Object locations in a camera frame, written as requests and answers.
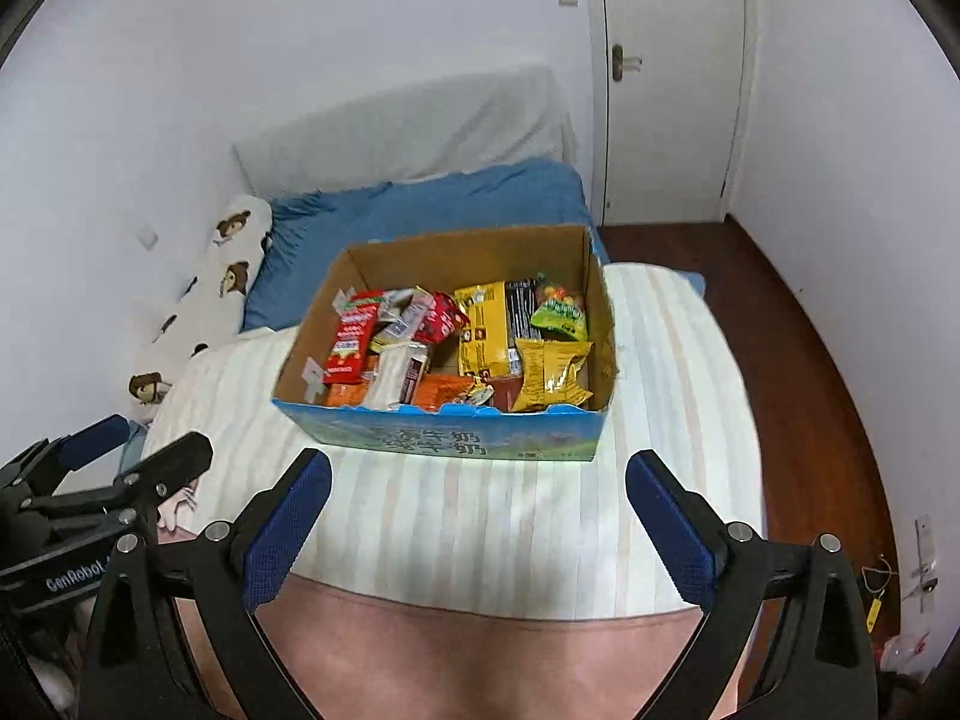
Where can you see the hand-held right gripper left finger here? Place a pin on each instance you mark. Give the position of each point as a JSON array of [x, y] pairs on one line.
[[289, 529]]

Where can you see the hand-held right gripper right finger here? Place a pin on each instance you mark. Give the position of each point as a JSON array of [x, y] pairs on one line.
[[667, 532]]

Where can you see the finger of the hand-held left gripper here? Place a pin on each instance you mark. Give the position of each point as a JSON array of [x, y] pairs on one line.
[[176, 457], [94, 435]]

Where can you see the cardboard box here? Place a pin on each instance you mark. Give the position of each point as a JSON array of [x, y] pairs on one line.
[[450, 439]]

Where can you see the crinkled yellow snack packet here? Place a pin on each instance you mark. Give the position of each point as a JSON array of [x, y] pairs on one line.
[[551, 375]]

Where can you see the long red white packet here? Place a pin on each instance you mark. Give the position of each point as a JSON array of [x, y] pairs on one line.
[[349, 337]]

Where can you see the dark red snack packet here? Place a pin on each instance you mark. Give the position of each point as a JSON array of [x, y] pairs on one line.
[[504, 391]]

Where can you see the clear small snack packet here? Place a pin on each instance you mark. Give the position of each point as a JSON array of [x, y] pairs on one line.
[[480, 394]]

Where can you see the silver white snack packet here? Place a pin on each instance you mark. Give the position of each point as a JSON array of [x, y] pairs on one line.
[[401, 321]]

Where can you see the colourful candy packet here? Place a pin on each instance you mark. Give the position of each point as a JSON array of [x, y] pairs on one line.
[[561, 313]]

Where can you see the small red snack packet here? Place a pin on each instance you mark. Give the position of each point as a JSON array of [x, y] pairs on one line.
[[444, 316]]

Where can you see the small orange snack packet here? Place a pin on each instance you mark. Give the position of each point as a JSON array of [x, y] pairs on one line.
[[346, 394]]

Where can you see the bear print pillow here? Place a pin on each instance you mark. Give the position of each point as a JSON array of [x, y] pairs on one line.
[[225, 277]]

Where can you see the large orange snack packet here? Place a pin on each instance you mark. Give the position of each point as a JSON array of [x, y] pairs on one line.
[[442, 391]]

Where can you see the yellow tag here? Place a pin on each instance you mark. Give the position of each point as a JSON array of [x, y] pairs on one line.
[[871, 611]]

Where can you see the pink cloth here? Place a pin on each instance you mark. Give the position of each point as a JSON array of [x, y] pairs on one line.
[[480, 667]]

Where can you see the clear plastic bag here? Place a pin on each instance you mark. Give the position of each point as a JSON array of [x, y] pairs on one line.
[[904, 651]]

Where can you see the black snack packet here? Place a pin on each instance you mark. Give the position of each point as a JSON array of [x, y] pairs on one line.
[[521, 311]]

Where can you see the blue blanket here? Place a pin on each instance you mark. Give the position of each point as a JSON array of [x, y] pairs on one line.
[[420, 202]]

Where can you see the white covered headboard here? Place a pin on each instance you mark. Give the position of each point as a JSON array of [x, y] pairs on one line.
[[405, 127]]

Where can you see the white door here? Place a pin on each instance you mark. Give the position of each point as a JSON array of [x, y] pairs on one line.
[[667, 90]]

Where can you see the wall socket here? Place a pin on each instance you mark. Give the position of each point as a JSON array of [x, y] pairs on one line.
[[926, 555]]

